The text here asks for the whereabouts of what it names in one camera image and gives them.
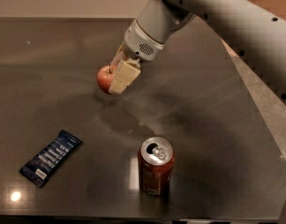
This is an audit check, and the red coke can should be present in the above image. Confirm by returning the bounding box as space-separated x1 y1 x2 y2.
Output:
137 137 175 196

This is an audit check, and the red apple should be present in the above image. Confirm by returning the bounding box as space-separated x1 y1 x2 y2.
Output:
96 64 117 93

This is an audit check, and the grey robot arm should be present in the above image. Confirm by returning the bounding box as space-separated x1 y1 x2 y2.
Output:
120 0 286 224

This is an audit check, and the dark blue snack bar wrapper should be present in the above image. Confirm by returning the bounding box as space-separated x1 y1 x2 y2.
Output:
20 130 82 188

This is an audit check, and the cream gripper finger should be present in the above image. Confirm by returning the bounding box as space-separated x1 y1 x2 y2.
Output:
108 58 141 95
110 45 124 65

